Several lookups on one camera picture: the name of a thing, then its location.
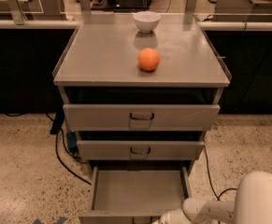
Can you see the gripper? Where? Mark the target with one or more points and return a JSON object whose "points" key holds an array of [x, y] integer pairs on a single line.
{"points": [[170, 218]]}

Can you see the white counter rail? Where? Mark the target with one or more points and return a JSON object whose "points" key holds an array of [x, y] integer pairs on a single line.
{"points": [[204, 25]]}

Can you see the grey background table right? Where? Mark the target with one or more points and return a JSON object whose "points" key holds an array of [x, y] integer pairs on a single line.
{"points": [[243, 10]]}

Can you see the blue power box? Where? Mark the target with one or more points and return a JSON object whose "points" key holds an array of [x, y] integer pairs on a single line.
{"points": [[71, 142]]}

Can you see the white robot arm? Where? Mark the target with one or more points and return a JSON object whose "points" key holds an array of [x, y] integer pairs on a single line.
{"points": [[252, 205]]}

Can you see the grey bottom drawer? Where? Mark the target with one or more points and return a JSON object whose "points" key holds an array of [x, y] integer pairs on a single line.
{"points": [[134, 196]]}

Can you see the white ceramic bowl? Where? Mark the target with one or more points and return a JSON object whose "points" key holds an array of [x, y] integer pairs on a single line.
{"points": [[146, 21]]}

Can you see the grey middle drawer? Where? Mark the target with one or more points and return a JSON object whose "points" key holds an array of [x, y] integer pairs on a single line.
{"points": [[140, 150]]}

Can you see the orange fruit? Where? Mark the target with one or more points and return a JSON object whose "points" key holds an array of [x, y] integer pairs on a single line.
{"points": [[148, 59]]}

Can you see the grey drawer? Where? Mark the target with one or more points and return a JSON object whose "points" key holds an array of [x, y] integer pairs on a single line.
{"points": [[140, 117], [140, 150], [134, 196]]}

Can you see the grey metal drawer cabinet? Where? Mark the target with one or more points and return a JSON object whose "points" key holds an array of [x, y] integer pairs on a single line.
{"points": [[100, 68]]}

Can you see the grey top drawer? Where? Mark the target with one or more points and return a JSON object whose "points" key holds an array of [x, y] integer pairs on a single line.
{"points": [[140, 117]]}

